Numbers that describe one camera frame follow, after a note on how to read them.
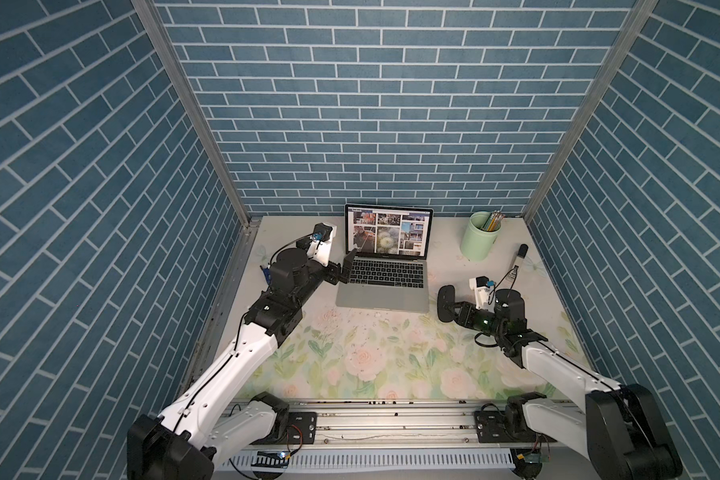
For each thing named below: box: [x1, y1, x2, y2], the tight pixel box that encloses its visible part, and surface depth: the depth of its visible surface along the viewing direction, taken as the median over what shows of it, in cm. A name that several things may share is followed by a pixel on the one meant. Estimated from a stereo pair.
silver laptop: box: [336, 205, 434, 313], surface depth 104 cm
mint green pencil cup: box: [460, 211, 502, 262], surface depth 106 cm
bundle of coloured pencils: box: [482, 210, 506, 232], surface depth 101 cm
